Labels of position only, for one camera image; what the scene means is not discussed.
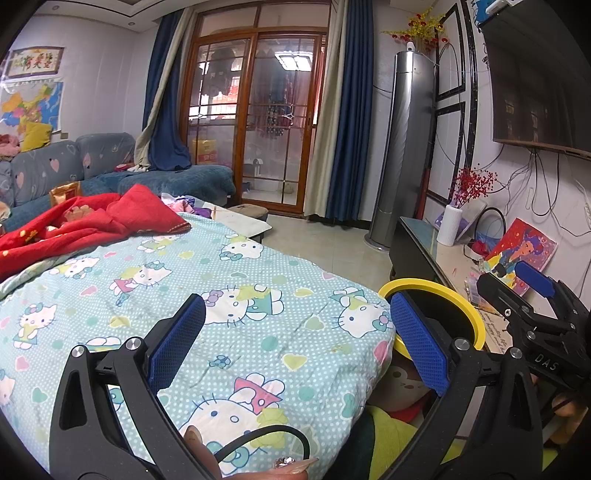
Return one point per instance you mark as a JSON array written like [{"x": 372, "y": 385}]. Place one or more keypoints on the colourful portrait painting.
[{"x": 526, "y": 244}]

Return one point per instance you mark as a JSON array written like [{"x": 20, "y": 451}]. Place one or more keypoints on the red berry branches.
[{"x": 473, "y": 184}]

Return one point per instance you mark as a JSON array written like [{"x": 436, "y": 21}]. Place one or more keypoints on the blue grey sofa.
[{"x": 46, "y": 166}]

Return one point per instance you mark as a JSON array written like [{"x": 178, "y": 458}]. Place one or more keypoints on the white marble coffee table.
[{"x": 240, "y": 226}]

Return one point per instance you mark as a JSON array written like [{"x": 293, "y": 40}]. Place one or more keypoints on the blue curtain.
[
  {"x": 168, "y": 129},
  {"x": 351, "y": 129}
]

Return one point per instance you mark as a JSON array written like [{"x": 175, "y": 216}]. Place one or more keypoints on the wooden framed glass sliding door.
[{"x": 251, "y": 120}]

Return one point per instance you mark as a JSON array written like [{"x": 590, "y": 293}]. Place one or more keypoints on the yellow and red artificial flowers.
[{"x": 418, "y": 30}]

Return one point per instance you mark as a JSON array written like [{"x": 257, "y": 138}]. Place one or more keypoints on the yellow pillow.
[{"x": 36, "y": 136}]

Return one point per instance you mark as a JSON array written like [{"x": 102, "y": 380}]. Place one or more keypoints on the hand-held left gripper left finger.
[{"x": 178, "y": 341}]

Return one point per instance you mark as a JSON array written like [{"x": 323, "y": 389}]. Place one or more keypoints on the clear bead organiser box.
[{"x": 473, "y": 288}]

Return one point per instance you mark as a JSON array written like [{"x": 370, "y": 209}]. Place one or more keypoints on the framed calligraphy wall picture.
[{"x": 37, "y": 61}]

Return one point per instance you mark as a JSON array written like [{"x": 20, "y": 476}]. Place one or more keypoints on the purple bag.
[{"x": 198, "y": 210}]

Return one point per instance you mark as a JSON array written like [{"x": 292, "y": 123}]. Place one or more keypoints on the pile of clothes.
[{"x": 9, "y": 146}]

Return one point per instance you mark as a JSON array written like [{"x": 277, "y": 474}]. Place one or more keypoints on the beige curtain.
[
  {"x": 318, "y": 175},
  {"x": 150, "y": 138}
]

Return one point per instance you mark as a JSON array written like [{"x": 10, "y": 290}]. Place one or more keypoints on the red quilt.
[{"x": 138, "y": 210}]

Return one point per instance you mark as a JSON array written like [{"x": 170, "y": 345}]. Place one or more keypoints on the white device on television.
[{"x": 497, "y": 5}]

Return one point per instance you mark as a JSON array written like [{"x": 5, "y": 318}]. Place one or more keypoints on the person's left hand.
[{"x": 198, "y": 445}]

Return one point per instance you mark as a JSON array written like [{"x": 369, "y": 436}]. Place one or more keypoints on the small red object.
[{"x": 480, "y": 249}]

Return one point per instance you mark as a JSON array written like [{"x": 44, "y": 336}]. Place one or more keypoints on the grey tower air conditioner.
[{"x": 401, "y": 161}]

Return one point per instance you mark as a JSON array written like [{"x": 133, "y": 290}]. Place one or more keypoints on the black wall television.
[{"x": 540, "y": 83}]

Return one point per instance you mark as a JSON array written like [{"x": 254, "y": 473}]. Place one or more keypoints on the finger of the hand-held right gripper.
[
  {"x": 496, "y": 290},
  {"x": 535, "y": 277}
]

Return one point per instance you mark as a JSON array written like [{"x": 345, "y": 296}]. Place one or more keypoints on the gold gift bag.
[{"x": 65, "y": 194}]

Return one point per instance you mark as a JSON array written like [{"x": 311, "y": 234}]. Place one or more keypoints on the white ribbed vase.
[{"x": 449, "y": 226}]

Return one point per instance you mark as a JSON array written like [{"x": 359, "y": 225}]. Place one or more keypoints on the yellow cardboard box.
[{"x": 204, "y": 151}]

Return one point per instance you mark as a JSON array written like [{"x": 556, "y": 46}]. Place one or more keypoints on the colourful country wall map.
[{"x": 32, "y": 106}]

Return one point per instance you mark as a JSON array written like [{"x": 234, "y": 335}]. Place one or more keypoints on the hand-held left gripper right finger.
[{"x": 420, "y": 341}]

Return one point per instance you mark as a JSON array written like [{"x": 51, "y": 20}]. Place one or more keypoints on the person's right hand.
[{"x": 565, "y": 415}]

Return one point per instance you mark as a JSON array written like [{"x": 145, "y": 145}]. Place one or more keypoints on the black television cabinet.
[{"x": 415, "y": 244}]

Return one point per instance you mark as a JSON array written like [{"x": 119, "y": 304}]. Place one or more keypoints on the yellow rimmed black trash bin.
[{"x": 461, "y": 304}]

